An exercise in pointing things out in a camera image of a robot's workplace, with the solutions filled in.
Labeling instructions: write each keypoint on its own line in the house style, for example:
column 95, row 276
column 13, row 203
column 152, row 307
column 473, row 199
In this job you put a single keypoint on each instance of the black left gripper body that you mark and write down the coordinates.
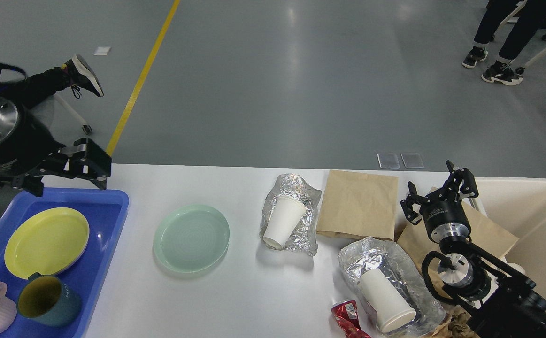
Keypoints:
column 24, row 141

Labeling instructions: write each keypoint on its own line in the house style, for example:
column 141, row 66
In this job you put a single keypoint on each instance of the large brown paper bag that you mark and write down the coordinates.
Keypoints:
column 488, row 234

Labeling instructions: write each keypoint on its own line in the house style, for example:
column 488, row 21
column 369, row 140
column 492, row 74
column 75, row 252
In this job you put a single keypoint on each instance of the white paper cup on foil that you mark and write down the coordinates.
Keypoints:
column 284, row 218

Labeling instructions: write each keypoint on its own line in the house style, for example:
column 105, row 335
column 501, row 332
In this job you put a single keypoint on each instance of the crushed red can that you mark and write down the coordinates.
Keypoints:
column 345, row 315

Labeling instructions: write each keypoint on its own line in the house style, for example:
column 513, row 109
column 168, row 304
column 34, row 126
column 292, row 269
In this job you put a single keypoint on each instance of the yellow plate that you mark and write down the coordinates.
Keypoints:
column 48, row 243

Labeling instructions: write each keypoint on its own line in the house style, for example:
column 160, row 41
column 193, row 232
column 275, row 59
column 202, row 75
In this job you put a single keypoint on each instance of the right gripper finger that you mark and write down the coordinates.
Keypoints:
column 407, row 204
column 460, row 184

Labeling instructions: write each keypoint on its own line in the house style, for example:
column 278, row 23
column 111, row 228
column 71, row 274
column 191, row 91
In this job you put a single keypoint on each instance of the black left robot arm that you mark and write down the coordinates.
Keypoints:
column 28, row 151

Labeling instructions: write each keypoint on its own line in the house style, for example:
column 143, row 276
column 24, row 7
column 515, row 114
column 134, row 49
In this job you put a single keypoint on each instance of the crumpled aluminium foil sheet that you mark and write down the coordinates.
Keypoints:
column 303, row 238

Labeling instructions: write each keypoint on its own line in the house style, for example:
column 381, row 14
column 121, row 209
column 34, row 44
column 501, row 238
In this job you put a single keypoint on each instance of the beige plastic bin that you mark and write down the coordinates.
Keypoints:
column 519, row 206

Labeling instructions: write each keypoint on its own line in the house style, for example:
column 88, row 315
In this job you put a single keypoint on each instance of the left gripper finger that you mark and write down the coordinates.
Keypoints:
column 83, row 160
column 30, row 184

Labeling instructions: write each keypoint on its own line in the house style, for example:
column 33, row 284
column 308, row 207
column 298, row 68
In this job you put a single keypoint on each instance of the light green plate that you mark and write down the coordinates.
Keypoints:
column 191, row 239

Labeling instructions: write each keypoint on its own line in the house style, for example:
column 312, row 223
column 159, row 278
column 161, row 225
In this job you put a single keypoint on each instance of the transparent floor plate left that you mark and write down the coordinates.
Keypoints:
column 388, row 161

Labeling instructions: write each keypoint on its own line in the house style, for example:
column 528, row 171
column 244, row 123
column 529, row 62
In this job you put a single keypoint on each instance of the person in black clothes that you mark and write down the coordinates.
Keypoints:
column 76, row 73

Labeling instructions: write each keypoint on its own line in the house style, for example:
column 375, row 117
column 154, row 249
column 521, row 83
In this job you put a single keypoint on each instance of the transparent floor plate right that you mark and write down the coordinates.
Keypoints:
column 412, row 160

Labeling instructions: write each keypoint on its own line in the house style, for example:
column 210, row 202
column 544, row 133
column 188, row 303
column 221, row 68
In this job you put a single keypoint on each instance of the transparent floor plate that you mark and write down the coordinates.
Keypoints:
column 388, row 161
column 412, row 160

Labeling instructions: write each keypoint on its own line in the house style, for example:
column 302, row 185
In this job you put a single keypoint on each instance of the dark teal mug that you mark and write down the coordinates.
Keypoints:
column 47, row 300

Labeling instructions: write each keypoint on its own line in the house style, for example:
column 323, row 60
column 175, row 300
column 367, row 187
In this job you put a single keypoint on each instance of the blue plastic tray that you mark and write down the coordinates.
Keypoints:
column 106, row 212

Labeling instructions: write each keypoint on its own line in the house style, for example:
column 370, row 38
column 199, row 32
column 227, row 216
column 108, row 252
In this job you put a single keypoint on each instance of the crumpled brown paper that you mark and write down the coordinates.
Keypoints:
column 454, row 326

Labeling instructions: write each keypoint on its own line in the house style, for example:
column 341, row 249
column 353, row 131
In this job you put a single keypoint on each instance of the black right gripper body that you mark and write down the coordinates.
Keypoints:
column 445, row 219

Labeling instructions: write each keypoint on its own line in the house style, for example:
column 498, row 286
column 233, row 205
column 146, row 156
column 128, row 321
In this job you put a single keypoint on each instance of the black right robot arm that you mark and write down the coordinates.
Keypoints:
column 501, row 301

